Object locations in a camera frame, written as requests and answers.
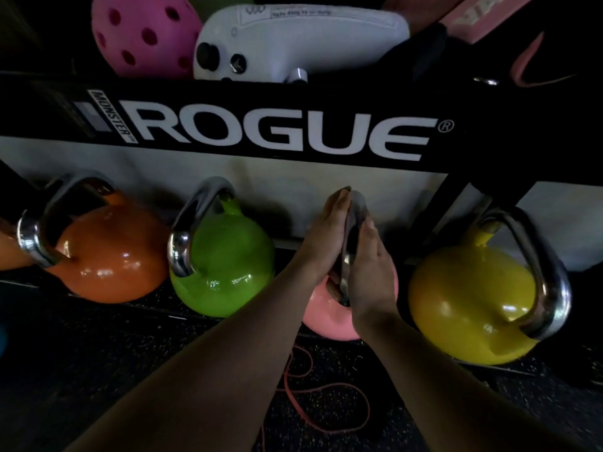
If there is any person's right forearm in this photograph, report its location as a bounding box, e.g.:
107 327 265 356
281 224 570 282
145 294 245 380
352 311 582 452

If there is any pink kettlebell with steel handle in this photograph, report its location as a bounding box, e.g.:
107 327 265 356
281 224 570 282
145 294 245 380
301 189 401 342

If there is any person's left forearm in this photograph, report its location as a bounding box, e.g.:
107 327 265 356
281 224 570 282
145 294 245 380
65 261 321 452

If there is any person's right hand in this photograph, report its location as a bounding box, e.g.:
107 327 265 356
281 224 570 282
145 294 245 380
346 216 402 336

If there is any black storage rack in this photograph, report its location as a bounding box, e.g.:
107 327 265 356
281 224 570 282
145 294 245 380
0 68 603 264

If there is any yellow kettlebell with steel handle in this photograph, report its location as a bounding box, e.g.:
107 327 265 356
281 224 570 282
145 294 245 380
408 206 573 366

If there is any white padded device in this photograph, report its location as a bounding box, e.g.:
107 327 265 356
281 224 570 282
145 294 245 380
192 3 411 85

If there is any green kettlebell with steel handle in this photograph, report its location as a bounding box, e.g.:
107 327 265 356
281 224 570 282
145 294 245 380
167 176 277 319

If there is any pink resistance band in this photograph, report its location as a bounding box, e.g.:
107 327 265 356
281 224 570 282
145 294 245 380
254 343 373 452

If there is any orange kettlebell with steel handle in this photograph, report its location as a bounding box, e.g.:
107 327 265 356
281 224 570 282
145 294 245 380
16 171 171 304
0 229 35 272

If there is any pink lettered strap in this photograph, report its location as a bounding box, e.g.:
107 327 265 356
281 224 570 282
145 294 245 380
384 0 538 46

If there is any person's left hand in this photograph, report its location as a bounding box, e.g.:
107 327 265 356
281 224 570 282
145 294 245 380
296 186 353 303

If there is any thin pink loop band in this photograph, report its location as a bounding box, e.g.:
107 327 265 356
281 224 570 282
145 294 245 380
511 31 577 88

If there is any pink perforated ball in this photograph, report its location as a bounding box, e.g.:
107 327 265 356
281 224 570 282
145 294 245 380
91 0 203 80

